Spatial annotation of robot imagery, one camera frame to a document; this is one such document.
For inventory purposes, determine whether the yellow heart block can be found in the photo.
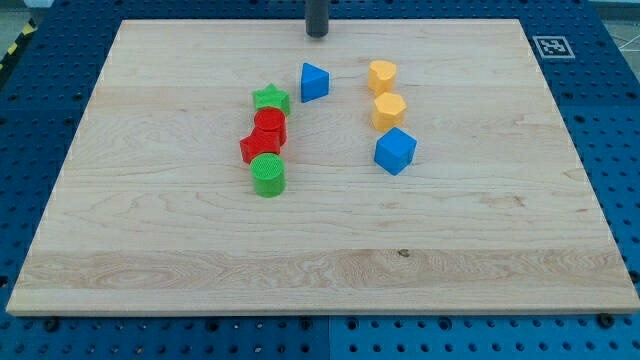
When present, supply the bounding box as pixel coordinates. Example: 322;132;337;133
368;60;397;96

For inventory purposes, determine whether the red cylinder block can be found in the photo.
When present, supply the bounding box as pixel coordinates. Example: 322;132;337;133
254;107;287;145

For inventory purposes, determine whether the blue cube block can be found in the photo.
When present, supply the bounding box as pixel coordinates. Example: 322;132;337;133
374;127;417;175

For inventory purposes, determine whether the red star block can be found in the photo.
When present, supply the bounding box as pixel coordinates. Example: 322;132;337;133
239;128;281;164

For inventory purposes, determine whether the yellow hexagon block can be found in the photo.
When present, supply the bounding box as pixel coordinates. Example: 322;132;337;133
371;92;407;132

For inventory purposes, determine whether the green star block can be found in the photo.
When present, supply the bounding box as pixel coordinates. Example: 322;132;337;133
252;84;291;116

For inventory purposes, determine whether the blue triangle block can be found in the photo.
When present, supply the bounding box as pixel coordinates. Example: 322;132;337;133
300;63;330;103

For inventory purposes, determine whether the white fiducial marker tag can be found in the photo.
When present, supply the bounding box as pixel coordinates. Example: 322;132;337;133
533;35;575;60

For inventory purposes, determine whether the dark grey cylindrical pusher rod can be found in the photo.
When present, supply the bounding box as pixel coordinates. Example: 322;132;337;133
305;0;329;38

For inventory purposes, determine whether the green cylinder block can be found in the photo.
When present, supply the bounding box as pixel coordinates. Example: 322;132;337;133
250;153;286;198

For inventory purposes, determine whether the light wooden board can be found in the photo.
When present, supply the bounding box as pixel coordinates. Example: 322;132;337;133
7;19;639;316

